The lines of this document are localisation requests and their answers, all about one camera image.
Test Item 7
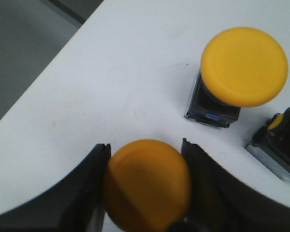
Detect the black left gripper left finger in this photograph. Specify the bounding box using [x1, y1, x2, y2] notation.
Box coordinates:
[0, 144, 111, 232]

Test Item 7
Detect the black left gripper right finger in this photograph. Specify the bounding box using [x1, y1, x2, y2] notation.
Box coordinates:
[181, 139, 290, 232]

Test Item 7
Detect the yellow push button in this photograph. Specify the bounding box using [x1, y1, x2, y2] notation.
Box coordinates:
[102, 139, 192, 232]
[185, 27, 289, 128]

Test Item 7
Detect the red push button front right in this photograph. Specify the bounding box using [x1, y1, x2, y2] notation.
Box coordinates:
[245, 107, 290, 182]

